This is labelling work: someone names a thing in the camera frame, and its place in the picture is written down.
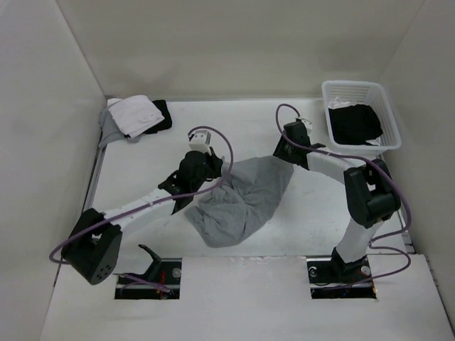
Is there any grey tank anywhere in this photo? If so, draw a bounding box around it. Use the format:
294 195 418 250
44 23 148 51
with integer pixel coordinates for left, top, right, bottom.
98 108 140 149
185 156 294 248

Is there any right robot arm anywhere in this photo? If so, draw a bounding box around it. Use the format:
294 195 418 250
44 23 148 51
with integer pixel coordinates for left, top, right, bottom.
274 119 401 286

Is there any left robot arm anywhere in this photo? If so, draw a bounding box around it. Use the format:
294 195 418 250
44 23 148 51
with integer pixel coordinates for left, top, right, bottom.
60 149 223 285

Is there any black tank top in basket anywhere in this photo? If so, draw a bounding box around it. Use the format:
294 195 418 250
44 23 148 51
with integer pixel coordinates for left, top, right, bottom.
328 104 383 146

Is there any folded black tank top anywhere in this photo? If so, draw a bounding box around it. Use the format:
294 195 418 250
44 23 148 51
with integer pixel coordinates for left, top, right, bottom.
144 99 173 135

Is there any folded white tank top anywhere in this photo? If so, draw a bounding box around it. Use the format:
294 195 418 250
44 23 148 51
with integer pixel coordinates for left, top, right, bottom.
107 95 164 138

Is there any folded grey tank top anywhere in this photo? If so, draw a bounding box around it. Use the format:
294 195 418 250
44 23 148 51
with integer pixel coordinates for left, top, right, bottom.
98 108 140 149

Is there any white garment in basket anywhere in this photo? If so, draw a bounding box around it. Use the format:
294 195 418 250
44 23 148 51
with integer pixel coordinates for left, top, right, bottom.
328 97 353 110

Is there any white plastic basket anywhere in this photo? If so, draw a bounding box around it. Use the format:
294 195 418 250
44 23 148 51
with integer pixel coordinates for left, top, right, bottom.
321 80 402 156

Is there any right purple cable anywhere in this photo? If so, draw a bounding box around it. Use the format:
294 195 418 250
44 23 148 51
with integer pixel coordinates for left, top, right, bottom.
276 103 414 288

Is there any purple cable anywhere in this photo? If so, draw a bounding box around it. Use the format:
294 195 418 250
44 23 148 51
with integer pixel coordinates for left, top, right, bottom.
48 126 235 264
276 103 414 288

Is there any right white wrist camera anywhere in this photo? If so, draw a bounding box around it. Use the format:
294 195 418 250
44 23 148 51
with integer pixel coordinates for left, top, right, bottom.
296 117 313 135

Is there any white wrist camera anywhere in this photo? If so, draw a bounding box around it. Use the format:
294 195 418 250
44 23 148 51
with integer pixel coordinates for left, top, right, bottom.
296 117 313 135
188 130 211 154

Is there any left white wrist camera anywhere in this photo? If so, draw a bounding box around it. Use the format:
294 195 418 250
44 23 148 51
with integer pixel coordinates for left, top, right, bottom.
188 130 211 154

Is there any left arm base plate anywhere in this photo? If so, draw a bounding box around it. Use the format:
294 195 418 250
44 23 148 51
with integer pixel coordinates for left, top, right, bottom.
114 259 182 301

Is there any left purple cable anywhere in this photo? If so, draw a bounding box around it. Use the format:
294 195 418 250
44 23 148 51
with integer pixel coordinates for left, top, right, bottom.
48 126 235 264

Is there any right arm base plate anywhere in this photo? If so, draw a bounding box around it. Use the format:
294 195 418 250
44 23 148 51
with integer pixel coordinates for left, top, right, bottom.
306 258 376 299

